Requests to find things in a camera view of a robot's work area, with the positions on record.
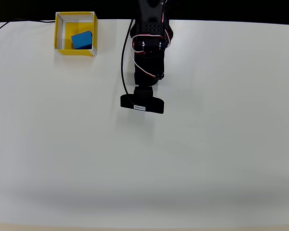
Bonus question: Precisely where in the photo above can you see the blue block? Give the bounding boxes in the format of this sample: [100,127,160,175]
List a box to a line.
[70,30,93,51]

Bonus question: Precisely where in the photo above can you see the black webcam with label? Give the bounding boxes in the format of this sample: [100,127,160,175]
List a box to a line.
[119,94,165,115]

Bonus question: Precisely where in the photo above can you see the thin black table cable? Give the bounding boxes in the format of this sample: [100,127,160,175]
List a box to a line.
[0,18,56,36]

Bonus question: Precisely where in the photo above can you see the red white servo wire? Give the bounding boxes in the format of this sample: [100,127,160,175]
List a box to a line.
[131,4,172,79]

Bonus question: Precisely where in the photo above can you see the yellow open box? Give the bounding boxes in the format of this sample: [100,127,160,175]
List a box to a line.
[53,11,98,58]

